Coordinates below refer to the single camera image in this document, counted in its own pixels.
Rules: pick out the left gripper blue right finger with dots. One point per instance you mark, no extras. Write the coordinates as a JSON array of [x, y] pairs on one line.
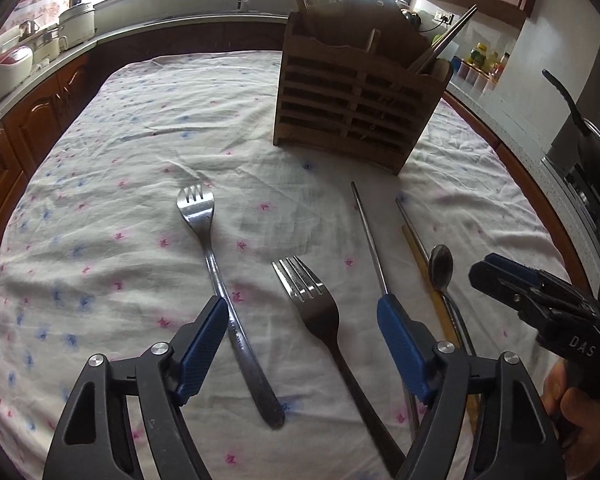
[[411, 346]]

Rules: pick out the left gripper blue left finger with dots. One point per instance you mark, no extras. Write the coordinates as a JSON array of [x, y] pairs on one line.
[[194, 348]]

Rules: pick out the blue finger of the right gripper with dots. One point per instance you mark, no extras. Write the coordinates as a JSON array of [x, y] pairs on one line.
[[501, 286], [510, 265]]

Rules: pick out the dark steel fork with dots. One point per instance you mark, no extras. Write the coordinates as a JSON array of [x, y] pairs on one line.
[[320, 315]]

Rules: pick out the steel spoon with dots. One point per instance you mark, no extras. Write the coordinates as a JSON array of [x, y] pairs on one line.
[[440, 271]]

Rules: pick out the right hand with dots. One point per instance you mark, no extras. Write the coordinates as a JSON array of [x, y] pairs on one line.
[[582, 411]]

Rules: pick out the right steel chopstick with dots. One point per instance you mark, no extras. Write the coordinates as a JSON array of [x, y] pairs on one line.
[[420, 248]]

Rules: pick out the steel chopstick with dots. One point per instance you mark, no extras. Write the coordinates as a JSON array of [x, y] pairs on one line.
[[420, 248], [411, 406]]

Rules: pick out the left steel chopstick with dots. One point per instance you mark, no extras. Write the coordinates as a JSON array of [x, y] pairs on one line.
[[411, 406]]

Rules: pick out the wooden bamboo chopstick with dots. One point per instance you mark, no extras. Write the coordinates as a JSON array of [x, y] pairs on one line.
[[443, 317]]

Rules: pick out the shiny steel fork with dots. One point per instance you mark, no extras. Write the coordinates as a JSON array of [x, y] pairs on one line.
[[196, 206]]

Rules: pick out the floral white tablecloth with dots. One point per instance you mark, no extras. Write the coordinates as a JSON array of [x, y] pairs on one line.
[[97, 258]]

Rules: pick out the oil bottle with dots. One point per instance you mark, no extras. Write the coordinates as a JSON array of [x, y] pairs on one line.
[[477, 55]]

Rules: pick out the wooden utensil holder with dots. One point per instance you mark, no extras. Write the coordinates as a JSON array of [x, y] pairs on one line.
[[345, 84]]

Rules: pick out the lower wooden cabinets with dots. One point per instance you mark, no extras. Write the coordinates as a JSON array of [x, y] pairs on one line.
[[33, 120]]

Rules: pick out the small white blender appliance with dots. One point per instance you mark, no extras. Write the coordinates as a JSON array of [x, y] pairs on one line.
[[46, 46]]

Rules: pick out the white red rice cooker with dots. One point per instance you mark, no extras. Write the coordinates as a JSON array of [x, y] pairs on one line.
[[15, 67]]

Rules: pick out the white tall rice cooker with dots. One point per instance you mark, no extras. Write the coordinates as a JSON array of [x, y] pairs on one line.
[[76, 25]]

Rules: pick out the tropical fruit poster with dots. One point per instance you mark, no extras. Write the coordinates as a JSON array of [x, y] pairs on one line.
[[42, 12]]

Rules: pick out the black wok with handle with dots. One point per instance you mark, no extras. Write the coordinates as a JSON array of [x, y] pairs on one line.
[[589, 135]]

